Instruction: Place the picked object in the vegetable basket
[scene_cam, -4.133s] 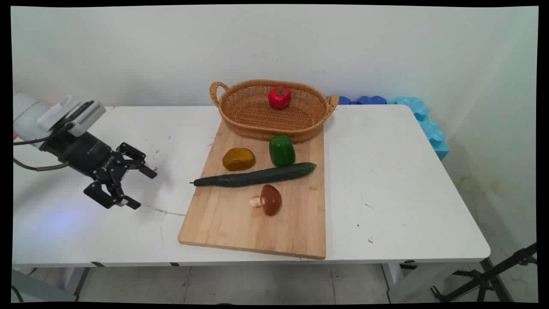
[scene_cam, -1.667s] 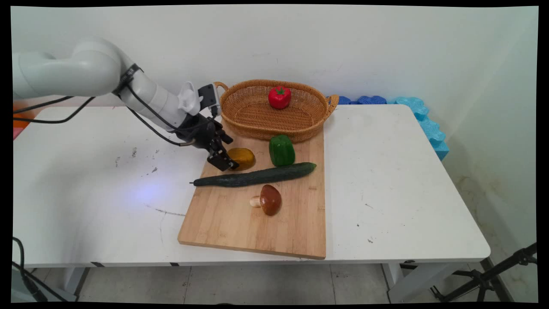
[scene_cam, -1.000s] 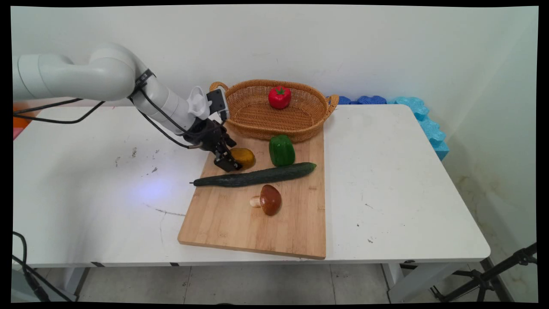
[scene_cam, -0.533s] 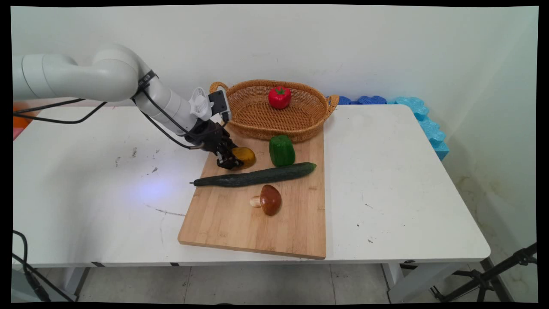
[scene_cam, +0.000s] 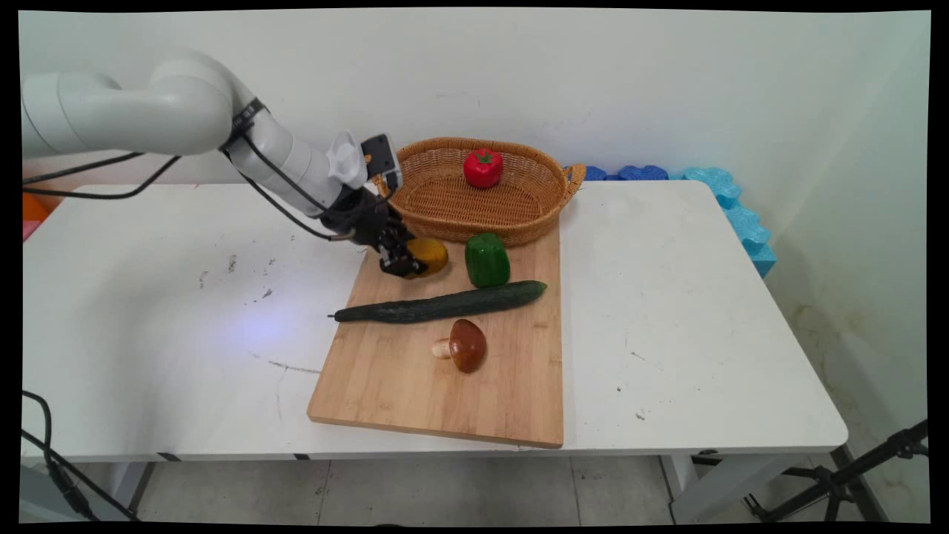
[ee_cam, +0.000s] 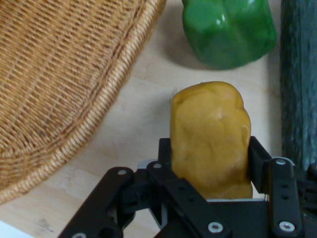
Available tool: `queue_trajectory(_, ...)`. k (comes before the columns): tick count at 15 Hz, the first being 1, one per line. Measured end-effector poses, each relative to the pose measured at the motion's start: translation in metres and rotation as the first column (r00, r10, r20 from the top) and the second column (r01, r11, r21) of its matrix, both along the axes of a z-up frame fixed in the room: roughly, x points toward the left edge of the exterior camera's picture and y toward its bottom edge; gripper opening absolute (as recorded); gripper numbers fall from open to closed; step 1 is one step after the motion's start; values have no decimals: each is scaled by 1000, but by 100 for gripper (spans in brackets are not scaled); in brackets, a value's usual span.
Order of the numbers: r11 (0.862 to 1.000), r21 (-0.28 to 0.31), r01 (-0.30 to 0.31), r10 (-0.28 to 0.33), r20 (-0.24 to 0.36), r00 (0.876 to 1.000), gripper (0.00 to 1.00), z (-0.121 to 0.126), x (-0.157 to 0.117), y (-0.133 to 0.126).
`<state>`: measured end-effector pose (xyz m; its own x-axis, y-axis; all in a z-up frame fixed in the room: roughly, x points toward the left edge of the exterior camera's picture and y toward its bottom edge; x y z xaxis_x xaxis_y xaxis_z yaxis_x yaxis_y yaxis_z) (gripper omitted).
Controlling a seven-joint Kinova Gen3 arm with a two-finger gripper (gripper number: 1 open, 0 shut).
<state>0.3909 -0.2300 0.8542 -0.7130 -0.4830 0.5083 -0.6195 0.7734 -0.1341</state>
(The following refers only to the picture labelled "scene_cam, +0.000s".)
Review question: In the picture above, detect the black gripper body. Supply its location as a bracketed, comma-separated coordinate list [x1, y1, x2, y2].
[322, 187, 407, 254]

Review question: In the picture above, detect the yellow brown toy potato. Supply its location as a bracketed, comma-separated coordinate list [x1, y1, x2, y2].
[405, 237, 450, 280]

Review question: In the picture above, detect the dark green toy cucumber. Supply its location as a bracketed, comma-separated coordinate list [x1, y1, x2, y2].
[328, 280, 549, 325]

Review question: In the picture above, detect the woven wicker basket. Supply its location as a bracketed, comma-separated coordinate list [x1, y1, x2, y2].
[373, 137, 587, 248]

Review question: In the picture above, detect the green toy bell pepper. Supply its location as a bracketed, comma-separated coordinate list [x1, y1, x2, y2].
[465, 233, 512, 289]

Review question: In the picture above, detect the brown toy mushroom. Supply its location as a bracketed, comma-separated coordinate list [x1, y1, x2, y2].
[432, 318, 489, 374]

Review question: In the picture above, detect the red toy bell pepper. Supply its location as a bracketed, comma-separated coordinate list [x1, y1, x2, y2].
[463, 148, 504, 189]

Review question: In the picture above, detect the wooden cutting board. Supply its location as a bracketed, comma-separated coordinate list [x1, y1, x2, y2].
[307, 206, 565, 450]

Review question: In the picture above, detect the orange pink object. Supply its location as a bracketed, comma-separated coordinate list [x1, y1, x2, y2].
[22, 192, 53, 243]

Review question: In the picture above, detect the light blue foam mat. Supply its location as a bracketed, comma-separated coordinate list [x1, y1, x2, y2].
[682, 167, 778, 279]

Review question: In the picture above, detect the white table leg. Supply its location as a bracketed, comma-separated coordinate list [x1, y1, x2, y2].
[658, 453, 805, 524]
[21, 462, 158, 523]

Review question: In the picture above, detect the black tripod stand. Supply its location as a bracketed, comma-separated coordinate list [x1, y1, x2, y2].
[692, 419, 930, 524]

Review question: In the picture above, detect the white grey wrist camera box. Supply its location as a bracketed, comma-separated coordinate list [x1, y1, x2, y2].
[326, 131, 404, 196]

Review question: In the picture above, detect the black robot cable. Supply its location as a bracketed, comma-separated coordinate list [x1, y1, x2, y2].
[22, 98, 358, 243]
[22, 151, 146, 186]

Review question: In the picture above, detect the black floor cable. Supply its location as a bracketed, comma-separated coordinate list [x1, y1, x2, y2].
[21, 390, 140, 523]

